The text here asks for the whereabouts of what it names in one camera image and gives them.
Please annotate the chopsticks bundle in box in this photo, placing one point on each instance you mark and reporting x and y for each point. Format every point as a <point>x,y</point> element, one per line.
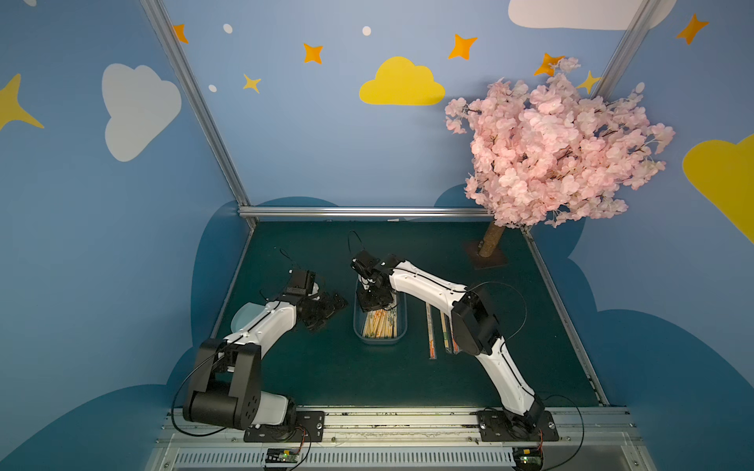
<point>381,324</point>

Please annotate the pink blossom artificial tree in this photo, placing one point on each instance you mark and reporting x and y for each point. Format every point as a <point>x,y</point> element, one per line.
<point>550,155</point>

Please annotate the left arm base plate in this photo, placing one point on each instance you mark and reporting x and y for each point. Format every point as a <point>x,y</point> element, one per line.
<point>307,425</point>

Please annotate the red striped chopsticks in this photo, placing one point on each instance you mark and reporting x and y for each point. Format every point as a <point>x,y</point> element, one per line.
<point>454,344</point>

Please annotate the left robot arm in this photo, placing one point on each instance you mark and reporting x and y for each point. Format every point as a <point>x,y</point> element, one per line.
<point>224,388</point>

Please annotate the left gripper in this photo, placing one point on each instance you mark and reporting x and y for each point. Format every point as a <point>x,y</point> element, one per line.
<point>321,306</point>

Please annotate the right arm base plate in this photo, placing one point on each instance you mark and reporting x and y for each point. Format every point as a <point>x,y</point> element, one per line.
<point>497,426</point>

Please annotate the clear plastic storage box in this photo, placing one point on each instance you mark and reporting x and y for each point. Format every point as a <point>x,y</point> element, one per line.
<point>359,319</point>

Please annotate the aluminium rail frame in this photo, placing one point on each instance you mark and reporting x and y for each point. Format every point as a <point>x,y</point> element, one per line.
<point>413,438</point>

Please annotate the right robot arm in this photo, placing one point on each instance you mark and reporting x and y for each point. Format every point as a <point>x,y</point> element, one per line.
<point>475,326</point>

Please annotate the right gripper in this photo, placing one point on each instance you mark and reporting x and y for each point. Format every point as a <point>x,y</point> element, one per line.
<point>373,288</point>

